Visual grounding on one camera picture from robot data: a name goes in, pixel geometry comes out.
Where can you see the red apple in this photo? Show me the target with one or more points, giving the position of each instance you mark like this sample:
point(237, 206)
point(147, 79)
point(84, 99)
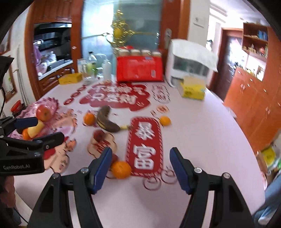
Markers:
point(44, 113)

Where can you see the white blue carton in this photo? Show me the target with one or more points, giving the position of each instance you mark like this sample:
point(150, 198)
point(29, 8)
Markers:
point(80, 65)

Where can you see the wooden kitchen wall cabinet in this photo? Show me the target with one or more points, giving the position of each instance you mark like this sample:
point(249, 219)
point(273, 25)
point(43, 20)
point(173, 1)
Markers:
point(52, 9)

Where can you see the small red fruit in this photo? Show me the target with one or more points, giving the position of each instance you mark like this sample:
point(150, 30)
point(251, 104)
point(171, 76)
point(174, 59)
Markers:
point(98, 134)

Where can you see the printed pink table cover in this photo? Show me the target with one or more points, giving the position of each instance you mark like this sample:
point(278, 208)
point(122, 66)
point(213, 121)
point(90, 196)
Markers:
point(208, 142)

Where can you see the cardboard box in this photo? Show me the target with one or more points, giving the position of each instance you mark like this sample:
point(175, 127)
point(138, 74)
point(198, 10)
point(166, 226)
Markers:
point(269, 156)

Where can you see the red plastic package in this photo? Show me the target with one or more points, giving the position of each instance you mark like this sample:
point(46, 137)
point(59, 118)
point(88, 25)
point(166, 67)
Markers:
point(138, 69)

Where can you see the dark device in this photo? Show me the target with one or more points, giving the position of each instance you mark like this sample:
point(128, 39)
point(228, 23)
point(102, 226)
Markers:
point(4, 70)

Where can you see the orange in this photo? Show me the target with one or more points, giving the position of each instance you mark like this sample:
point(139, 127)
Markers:
point(165, 121)
point(89, 118)
point(121, 170)
point(26, 134)

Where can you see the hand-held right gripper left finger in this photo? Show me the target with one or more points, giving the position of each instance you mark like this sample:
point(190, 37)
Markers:
point(101, 173)

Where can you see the plastic bags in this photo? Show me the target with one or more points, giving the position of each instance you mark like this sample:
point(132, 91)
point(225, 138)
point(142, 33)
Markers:
point(42, 61)

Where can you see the person's left hand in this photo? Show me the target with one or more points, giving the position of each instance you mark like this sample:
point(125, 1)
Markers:
point(6, 193)

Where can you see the dark wooden entrance door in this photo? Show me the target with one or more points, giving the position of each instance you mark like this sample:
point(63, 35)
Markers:
point(230, 59)

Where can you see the blue cloth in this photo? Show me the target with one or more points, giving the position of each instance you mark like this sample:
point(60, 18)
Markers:
point(270, 206)

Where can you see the gold door ornament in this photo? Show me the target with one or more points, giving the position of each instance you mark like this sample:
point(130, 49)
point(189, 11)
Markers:
point(117, 32)

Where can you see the white countertop appliance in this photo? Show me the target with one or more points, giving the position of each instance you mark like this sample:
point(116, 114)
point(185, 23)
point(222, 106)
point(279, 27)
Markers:
point(173, 70)

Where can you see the wooden kitchen base cabinet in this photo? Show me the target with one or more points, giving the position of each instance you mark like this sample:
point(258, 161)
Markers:
point(54, 76)

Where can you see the overripe brown banana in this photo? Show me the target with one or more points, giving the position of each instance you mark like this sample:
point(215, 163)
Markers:
point(105, 122)

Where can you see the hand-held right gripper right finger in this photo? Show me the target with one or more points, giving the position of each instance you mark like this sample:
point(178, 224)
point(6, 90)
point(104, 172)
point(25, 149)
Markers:
point(179, 171)

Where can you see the white squeeze bottle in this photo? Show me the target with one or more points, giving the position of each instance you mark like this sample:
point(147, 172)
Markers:
point(107, 69)

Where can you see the flat yellow box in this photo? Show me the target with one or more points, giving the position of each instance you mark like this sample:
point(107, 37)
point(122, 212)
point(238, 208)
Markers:
point(70, 79)

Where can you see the frosted glass sliding door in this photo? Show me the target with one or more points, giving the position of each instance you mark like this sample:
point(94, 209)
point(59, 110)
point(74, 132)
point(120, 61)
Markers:
point(144, 17)

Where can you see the clear plastic bottle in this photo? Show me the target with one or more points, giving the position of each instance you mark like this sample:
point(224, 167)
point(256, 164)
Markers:
point(90, 64)

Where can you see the pink basin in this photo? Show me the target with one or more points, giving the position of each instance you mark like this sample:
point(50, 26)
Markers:
point(265, 179)

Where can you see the white wall switch panel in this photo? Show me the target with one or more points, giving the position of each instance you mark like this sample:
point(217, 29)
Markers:
point(199, 21)

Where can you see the wooden shelf cabinet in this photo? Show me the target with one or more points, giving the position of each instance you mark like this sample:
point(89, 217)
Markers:
point(248, 105)

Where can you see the white cloth cover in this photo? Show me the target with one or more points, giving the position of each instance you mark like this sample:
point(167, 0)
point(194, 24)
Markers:
point(193, 51)

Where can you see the small glass jar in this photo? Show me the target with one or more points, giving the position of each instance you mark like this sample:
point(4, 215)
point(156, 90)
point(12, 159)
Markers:
point(99, 72)

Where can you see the large yellow pear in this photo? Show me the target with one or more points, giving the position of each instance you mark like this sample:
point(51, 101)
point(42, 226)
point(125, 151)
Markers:
point(36, 131)

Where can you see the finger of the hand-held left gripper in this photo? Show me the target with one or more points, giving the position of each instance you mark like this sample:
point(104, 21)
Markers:
point(52, 139)
point(26, 122)

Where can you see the black range hood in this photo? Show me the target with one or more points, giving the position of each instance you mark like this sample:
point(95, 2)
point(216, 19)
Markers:
point(52, 32)

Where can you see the yellow tissue box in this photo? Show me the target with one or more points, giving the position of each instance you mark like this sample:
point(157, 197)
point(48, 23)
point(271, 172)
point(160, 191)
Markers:
point(193, 89)

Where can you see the pink plastic fruit bowl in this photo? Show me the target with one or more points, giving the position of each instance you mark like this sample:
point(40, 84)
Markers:
point(51, 105)

